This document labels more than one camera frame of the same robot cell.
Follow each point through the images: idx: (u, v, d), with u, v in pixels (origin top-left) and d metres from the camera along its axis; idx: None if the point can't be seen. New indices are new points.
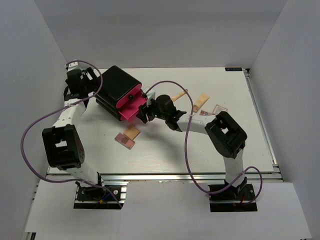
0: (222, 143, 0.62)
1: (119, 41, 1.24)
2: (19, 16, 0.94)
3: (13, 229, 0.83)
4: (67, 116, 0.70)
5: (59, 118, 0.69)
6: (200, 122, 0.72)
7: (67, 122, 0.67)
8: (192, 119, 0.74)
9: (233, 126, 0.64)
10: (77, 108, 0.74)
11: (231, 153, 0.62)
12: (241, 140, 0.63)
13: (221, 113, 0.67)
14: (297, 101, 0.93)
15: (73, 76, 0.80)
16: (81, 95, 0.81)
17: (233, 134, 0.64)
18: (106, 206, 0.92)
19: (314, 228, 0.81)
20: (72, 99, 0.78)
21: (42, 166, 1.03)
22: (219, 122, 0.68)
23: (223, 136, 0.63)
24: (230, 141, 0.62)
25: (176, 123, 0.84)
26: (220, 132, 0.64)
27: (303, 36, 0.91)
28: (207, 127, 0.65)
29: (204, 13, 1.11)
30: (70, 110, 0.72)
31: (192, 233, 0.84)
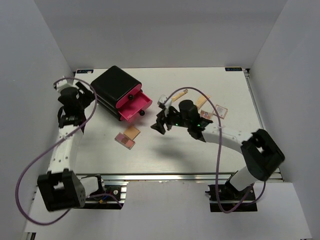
0: (258, 164, 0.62)
1: (119, 41, 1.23)
2: (19, 16, 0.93)
3: (13, 229, 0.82)
4: (63, 155, 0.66)
5: (55, 157, 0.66)
6: (232, 138, 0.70)
7: (65, 165, 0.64)
8: (222, 133, 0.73)
9: (272, 147, 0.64)
10: (72, 140, 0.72)
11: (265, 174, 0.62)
12: (277, 163, 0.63)
13: (259, 131, 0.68)
14: (297, 101, 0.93)
15: (68, 97, 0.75)
16: (77, 119, 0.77)
17: (270, 155, 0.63)
18: (106, 206, 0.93)
19: (314, 228, 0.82)
20: (69, 127, 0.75)
21: (42, 166, 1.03)
22: (255, 140, 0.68)
23: (260, 157, 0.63)
24: (268, 163, 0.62)
25: (200, 131, 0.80)
26: (257, 152, 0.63)
27: (304, 36, 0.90)
28: (244, 146, 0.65)
29: (204, 12, 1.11)
30: (65, 147, 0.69)
31: (192, 233, 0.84)
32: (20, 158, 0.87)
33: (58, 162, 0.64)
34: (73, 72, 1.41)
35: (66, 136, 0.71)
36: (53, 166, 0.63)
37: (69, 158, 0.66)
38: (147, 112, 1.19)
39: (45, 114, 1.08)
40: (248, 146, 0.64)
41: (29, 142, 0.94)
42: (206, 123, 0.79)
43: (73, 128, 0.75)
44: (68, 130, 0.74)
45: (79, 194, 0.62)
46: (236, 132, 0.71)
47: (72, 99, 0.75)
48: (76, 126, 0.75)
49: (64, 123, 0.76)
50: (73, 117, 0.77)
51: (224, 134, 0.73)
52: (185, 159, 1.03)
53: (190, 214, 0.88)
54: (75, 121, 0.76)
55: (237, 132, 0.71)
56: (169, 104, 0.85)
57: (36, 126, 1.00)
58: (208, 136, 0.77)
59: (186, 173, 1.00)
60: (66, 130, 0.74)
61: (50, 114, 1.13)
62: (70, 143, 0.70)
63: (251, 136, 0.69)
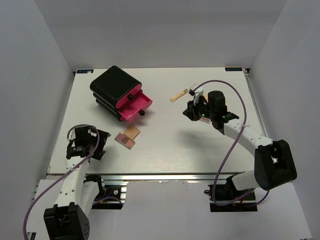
0: (266, 173, 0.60)
1: (119, 41, 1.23)
2: (19, 15, 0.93)
3: (13, 230, 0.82)
4: (70, 187, 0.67)
5: (61, 190, 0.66)
6: (251, 139, 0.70)
7: (71, 199, 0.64)
8: (243, 131, 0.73)
9: (287, 163, 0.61)
10: (80, 171, 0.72)
11: (269, 187, 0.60)
12: (286, 179, 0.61)
13: (280, 141, 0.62)
14: (297, 101, 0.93)
15: (80, 129, 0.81)
16: (84, 148, 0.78)
17: (282, 169, 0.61)
18: (106, 206, 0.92)
19: (314, 228, 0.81)
20: (75, 157, 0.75)
21: (42, 166, 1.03)
22: (273, 149, 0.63)
23: (271, 169, 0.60)
24: (276, 175, 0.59)
25: (221, 122, 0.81)
26: (270, 162, 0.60)
27: (304, 36, 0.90)
28: (259, 152, 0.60)
29: (204, 12, 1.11)
30: (72, 179, 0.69)
31: (192, 233, 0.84)
32: (20, 158, 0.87)
33: (64, 195, 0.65)
34: (73, 72, 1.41)
35: (72, 168, 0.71)
36: (59, 199, 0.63)
37: (75, 191, 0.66)
38: (147, 112, 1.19)
39: (45, 114, 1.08)
40: (263, 153, 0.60)
41: (29, 142, 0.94)
42: (231, 117, 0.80)
43: (79, 158, 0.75)
44: (75, 161, 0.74)
45: (84, 228, 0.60)
46: (255, 135, 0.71)
47: (83, 131, 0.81)
48: (82, 157, 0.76)
49: (72, 153, 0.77)
50: (81, 147, 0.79)
51: (246, 135, 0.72)
52: (185, 159, 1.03)
53: (190, 213, 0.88)
54: (82, 151, 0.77)
55: (256, 136, 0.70)
56: (199, 92, 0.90)
57: (36, 126, 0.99)
58: (229, 130, 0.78)
59: (186, 173, 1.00)
60: (73, 161, 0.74)
61: (50, 114, 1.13)
62: (77, 175, 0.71)
63: (269, 144, 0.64)
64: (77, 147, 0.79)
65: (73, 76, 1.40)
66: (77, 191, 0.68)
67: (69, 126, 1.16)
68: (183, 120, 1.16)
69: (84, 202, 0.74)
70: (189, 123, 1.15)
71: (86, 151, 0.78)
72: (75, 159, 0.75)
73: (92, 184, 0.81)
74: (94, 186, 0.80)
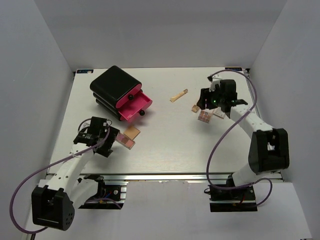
0: (259, 157, 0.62)
1: (119, 41, 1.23)
2: (19, 15, 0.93)
3: (14, 229, 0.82)
4: (65, 173, 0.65)
5: (56, 173, 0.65)
6: (252, 123, 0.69)
7: (61, 184, 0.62)
8: (247, 116, 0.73)
9: (281, 151, 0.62)
10: (79, 160, 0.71)
11: (259, 170, 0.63)
12: (278, 167, 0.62)
13: (280, 129, 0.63)
14: (297, 101, 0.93)
15: (97, 118, 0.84)
16: (93, 138, 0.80)
17: (275, 156, 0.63)
18: (106, 206, 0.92)
19: (314, 228, 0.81)
20: (80, 145, 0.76)
21: (42, 166, 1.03)
22: (271, 137, 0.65)
23: (264, 153, 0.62)
24: (268, 162, 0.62)
25: (229, 106, 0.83)
26: (265, 148, 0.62)
27: (304, 36, 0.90)
28: (257, 136, 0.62)
29: (205, 12, 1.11)
30: (70, 165, 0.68)
31: (192, 233, 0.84)
32: (20, 158, 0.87)
33: (57, 179, 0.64)
34: (73, 72, 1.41)
35: (74, 154, 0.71)
36: (51, 182, 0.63)
37: (69, 178, 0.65)
38: (147, 112, 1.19)
39: (45, 114, 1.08)
40: (260, 138, 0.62)
41: (29, 142, 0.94)
42: (240, 103, 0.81)
43: (84, 147, 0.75)
44: (79, 147, 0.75)
45: (66, 218, 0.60)
46: (258, 120, 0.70)
47: (98, 120, 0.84)
48: (88, 146, 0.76)
49: (79, 139, 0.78)
50: (90, 136, 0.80)
51: (250, 119, 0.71)
52: (185, 158, 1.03)
53: (189, 213, 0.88)
54: (90, 139, 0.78)
55: (259, 123, 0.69)
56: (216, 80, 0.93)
57: (36, 126, 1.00)
58: (234, 114, 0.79)
59: (186, 173, 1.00)
60: (77, 147, 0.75)
61: (50, 114, 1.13)
62: (76, 162, 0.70)
63: (268, 131, 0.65)
64: (86, 134, 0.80)
65: (73, 76, 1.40)
66: (71, 178, 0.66)
67: (69, 126, 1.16)
68: (183, 120, 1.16)
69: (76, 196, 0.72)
70: (189, 123, 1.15)
71: (93, 142, 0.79)
72: (80, 146, 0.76)
73: (91, 181, 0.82)
74: (92, 184, 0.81)
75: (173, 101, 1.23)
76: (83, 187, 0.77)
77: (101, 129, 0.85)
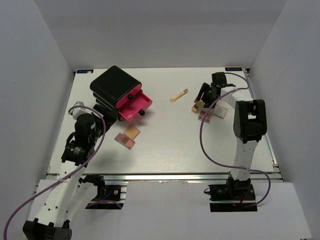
0: (240, 123, 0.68)
1: (119, 41, 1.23)
2: (19, 16, 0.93)
3: (14, 229, 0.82)
4: (54, 202, 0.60)
5: (46, 203, 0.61)
6: (237, 97, 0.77)
7: (50, 218, 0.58)
8: (233, 93, 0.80)
9: (260, 117, 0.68)
10: (70, 183, 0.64)
11: (241, 135, 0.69)
12: (257, 133, 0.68)
13: (259, 100, 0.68)
14: (297, 101, 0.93)
15: (82, 125, 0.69)
16: (84, 150, 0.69)
17: (255, 123, 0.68)
18: (106, 206, 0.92)
19: (314, 228, 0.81)
20: (68, 166, 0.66)
21: (42, 166, 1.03)
22: (252, 108, 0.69)
23: (245, 119, 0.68)
24: (248, 127, 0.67)
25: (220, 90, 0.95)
26: (245, 116, 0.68)
27: (304, 36, 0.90)
28: (239, 104, 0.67)
29: (205, 12, 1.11)
30: (59, 192, 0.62)
31: (192, 233, 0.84)
32: (20, 158, 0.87)
33: (47, 211, 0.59)
34: (73, 72, 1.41)
35: (62, 179, 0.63)
36: (41, 213, 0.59)
37: (59, 208, 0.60)
38: (147, 112, 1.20)
39: (45, 114, 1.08)
40: (241, 106, 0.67)
41: (29, 142, 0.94)
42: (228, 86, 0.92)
43: (73, 167, 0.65)
44: (68, 169, 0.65)
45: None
46: (241, 95, 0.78)
47: (84, 129, 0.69)
48: (77, 165, 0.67)
49: (67, 155, 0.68)
50: (79, 149, 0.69)
51: (234, 94, 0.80)
52: (185, 159, 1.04)
53: (189, 213, 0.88)
54: (79, 156, 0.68)
55: (242, 96, 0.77)
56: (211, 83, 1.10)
57: (36, 126, 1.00)
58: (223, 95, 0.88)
59: (186, 173, 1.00)
60: (66, 169, 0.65)
61: (50, 114, 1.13)
62: (66, 188, 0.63)
63: (249, 102, 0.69)
64: (74, 147, 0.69)
65: (73, 76, 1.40)
66: (62, 206, 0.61)
67: (69, 126, 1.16)
68: (183, 120, 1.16)
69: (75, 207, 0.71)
70: (189, 123, 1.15)
71: (84, 155, 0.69)
72: (68, 165, 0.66)
73: (90, 187, 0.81)
74: (91, 189, 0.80)
75: (173, 101, 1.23)
76: (82, 196, 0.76)
77: (89, 134, 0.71)
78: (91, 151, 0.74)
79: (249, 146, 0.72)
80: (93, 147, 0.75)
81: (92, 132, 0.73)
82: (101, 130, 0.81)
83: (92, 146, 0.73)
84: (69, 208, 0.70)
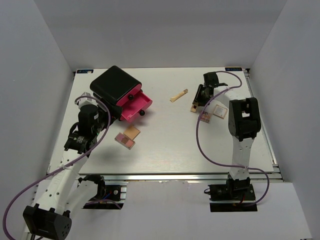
0: (235, 121, 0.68)
1: (119, 41, 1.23)
2: (19, 16, 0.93)
3: (14, 229, 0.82)
4: (56, 189, 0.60)
5: (47, 189, 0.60)
6: (230, 96, 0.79)
7: (52, 204, 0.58)
8: (226, 92, 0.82)
9: (254, 115, 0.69)
10: (71, 171, 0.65)
11: (237, 133, 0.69)
12: (252, 130, 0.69)
13: (252, 98, 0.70)
14: (297, 101, 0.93)
15: (85, 115, 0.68)
16: (87, 140, 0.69)
17: (249, 120, 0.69)
18: (106, 206, 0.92)
19: (314, 228, 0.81)
20: (72, 155, 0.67)
21: (42, 166, 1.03)
22: (245, 106, 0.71)
23: (239, 118, 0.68)
24: (243, 125, 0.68)
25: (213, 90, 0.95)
26: (239, 113, 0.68)
27: (303, 36, 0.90)
28: (232, 102, 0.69)
29: (204, 13, 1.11)
30: (61, 179, 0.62)
31: (192, 233, 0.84)
32: (20, 158, 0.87)
33: (48, 196, 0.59)
34: (73, 72, 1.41)
35: (64, 166, 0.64)
36: (42, 199, 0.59)
37: (60, 194, 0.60)
38: (147, 112, 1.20)
39: (45, 114, 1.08)
40: (235, 104, 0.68)
41: (29, 142, 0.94)
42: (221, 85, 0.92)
43: (76, 155, 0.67)
44: (70, 156, 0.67)
45: (62, 230, 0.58)
46: (234, 94, 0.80)
47: (87, 119, 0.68)
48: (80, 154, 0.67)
49: (70, 144, 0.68)
50: (82, 139, 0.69)
51: (227, 92, 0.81)
52: (185, 159, 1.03)
53: (190, 213, 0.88)
54: (82, 145, 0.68)
55: (235, 95, 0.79)
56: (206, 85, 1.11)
57: (36, 126, 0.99)
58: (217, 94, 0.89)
59: (186, 173, 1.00)
60: (68, 156, 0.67)
61: (50, 114, 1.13)
62: (68, 175, 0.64)
63: (243, 100, 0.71)
64: (78, 137, 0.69)
65: (73, 76, 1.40)
66: (63, 193, 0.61)
67: (69, 126, 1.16)
68: (183, 120, 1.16)
69: (76, 200, 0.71)
70: (190, 123, 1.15)
71: (87, 145, 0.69)
72: (71, 153, 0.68)
73: (91, 184, 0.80)
74: (92, 187, 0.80)
75: (173, 101, 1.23)
76: (83, 191, 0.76)
77: (92, 125, 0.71)
78: (94, 141, 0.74)
79: (246, 142, 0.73)
80: (96, 138, 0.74)
81: (95, 123, 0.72)
82: (104, 122, 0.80)
83: (94, 137, 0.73)
84: (69, 200, 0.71)
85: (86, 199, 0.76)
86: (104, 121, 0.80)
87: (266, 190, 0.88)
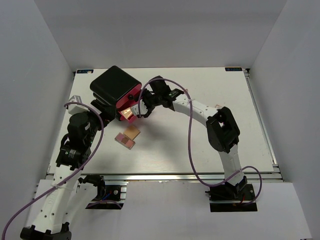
0: (219, 140, 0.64)
1: (119, 41, 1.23)
2: (19, 15, 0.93)
3: (14, 229, 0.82)
4: (51, 209, 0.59)
5: (42, 209, 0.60)
6: (200, 112, 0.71)
7: (47, 225, 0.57)
8: (193, 107, 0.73)
9: (231, 124, 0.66)
10: (66, 189, 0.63)
11: (223, 147, 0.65)
12: (235, 137, 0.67)
13: (222, 108, 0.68)
14: (297, 101, 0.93)
15: (75, 127, 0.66)
16: (80, 152, 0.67)
17: (228, 130, 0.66)
18: (106, 206, 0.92)
19: (314, 228, 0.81)
20: (64, 172, 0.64)
21: (42, 166, 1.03)
22: (219, 117, 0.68)
23: (221, 132, 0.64)
24: (225, 137, 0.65)
25: (169, 101, 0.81)
26: (219, 128, 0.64)
27: (303, 36, 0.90)
28: (208, 122, 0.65)
29: (205, 12, 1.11)
30: (55, 199, 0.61)
31: (192, 233, 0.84)
32: (19, 158, 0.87)
33: (43, 218, 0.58)
34: (73, 72, 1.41)
35: (57, 185, 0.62)
36: (38, 220, 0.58)
37: (55, 214, 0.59)
38: None
39: (45, 114, 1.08)
40: (212, 122, 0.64)
41: (29, 142, 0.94)
42: (177, 94, 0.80)
43: (69, 172, 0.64)
44: (63, 173, 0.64)
45: None
46: (200, 107, 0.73)
47: (78, 131, 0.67)
48: (73, 170, 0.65)
49: (62, 159, 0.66)
50: (74, 152, 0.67)
51: (195, 108, 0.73)
52: (185, 159, 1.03)
53: (190, 213, 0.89)
54: (73, 160, 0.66)
55: (203, 108, 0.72)
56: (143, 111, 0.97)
57: (36, 126, 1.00)
58: (179, 108, 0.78)
59: (186, 173, 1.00)
60: (61, 173, 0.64)
61: (50, 114, 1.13)
62: (62, 193, 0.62)
63: (215, 114, 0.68)
64: (69, 151, 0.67)
65: (73, 76, 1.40)
66: (59, 212, 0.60)
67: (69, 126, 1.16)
68: (183, 120, 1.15)
69: (75, 208, 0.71)
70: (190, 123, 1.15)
71: (80, 158, 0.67)
72: (63, 169, 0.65)
73: (90, 188, 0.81)
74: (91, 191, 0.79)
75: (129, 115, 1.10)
76: (81, 198, 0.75)
77: (84, 136, 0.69)
78: (87, 153, 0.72)
79: (233, 151, 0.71)
80: (89, 148, 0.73)
81: (87, 133, 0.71)
82: (97, 125, 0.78)
83: (87, 149, 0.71)
84: (68, 209, 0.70)
85: (85, 204, 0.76)
86: (98, 124, 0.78)
87: (260, 191, 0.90)
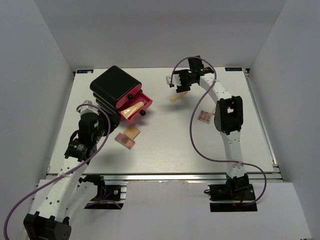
0: (220, 119, 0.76)
1: (119, 41, 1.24)
2: (19, 16, 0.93)
3: (14, 229, 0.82)
4: (56, 197, 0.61)
5: (47, 197, 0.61)
6: (216, 93, 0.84)
7: (52, 211, 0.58)
8: (213, 87, 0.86)
9: (238, 114, 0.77)
10: (71, 179, 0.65)
11: (222, 128, 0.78)
12: (236, 124, 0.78)
13: (237, 97, 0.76)
14: (297, 100, 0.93)
15: (85, 123, 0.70)
16: (86, 147, 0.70)
17: (233, 117, 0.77)
18: (106, 206, 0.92)
19: (315, 229, 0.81)
20: (70, 162, 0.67)
21: (42, 166, 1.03)
22: (230, 103, 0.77)
23: (225, 115, 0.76)
24: (227, 122, 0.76)
25: (198, 74, 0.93)
26: (225, 112, 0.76)
27: (303, 37, 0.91)
28: (218, 103, 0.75)
29: (204, 13, 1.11)
30: (61, 187, 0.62)
31: (192, 233, 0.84)
32: (19, 158, 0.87)
33: (48, 204, 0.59)
34: (73, 72, 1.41)
35: (64, 174, 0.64)
36: (42, 207, 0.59)
37: (60, 202, 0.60)
38: (147, 112, 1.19)
39: (45, 114, 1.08)
40: (221, 105, 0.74)
41: (29, 142, 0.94)
42: (207, 71, 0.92)
43: (75, 163, 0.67)
44: (70, 164, 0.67)
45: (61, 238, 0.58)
46: (221, 90, 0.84)
47: (87, 127, 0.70)
48: (80, 162, 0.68)
49: (70, 152, 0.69)
50: (82, 146, 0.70)
51: (214, 88, 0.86)
52: (185, 158, 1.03)
53: (190, 213, 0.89)
54: (81, 154, 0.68)
55: (222, 92, 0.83)
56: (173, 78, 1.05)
57: (36, 126, 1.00)
58: (203, 83, 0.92)
59: (186, 173, 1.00)
60: (68, 164, 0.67)
61: (50, 114, 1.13)
62: (68, 182, 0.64)
63: (228, 98, 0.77)
64: (78, 144, 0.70)
65: (73, 77, 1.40)
66: (63, 200, 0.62)
67: (69, 126, 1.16)
68: (183, 120, 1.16)
69: (76, 204, 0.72)
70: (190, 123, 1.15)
71: (87, 152, 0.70)
72: (71, 160, 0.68)
73: (90, 186, 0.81)
74: (92, 189, 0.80)
75: (130, 113, 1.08)
76: (83, 193, 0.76)
77: (92, 132, 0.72)
78: (94, 149, 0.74)
79: (234, 136, 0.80)
80: (96, 146, 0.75)
81: (95, 131, 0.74)
82: (105, 129, 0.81)
83: (95, 145, 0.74)
84: (69, 205, 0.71)
85: (85, 203, 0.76)
86: (105, 124, 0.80)
87: (264, 189, 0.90)
